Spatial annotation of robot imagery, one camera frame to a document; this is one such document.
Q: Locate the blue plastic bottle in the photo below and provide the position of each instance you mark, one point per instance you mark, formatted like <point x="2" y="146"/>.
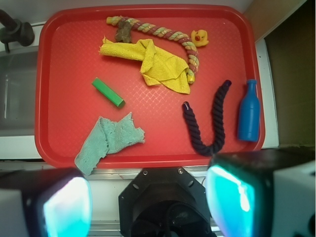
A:
<point x="249" y="114"/>

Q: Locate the yellow rubber duck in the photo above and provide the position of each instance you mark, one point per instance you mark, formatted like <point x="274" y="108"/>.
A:
<point x="199" y="38"/>

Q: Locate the grey toy faucet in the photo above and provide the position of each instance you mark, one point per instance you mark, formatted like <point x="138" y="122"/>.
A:
<point x="14" y="30"/>

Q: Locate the green rectangular block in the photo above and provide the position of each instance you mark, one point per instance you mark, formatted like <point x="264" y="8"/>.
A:
<point x="108" y="93"/>

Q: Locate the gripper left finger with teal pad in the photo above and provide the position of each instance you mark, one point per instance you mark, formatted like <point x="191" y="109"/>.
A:
<point x="45" y="203"/>

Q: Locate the grey toy sink basin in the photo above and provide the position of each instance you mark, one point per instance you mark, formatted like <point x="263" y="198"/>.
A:
<point x="18" y="72"/>

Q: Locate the teal cloth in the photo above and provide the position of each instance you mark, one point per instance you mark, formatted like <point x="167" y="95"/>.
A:
<point x="107" y="137"/>

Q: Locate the red plastic tray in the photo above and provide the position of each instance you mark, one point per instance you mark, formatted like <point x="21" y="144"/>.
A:
<point x="68" y="105"/>

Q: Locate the multicolour twisted rope toy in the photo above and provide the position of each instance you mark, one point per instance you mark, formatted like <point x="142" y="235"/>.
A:
<point x="164" y="33"/>

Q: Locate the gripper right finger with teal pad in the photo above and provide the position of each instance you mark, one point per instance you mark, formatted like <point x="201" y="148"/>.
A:
<point x="266" y="193"/>

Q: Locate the yellow cloth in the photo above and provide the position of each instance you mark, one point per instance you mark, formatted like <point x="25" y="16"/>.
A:
<point x="159" y="67"/>

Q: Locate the brown fuzzy clump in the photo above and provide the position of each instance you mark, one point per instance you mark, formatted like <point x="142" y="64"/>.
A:
<point x="123" y="33"/>

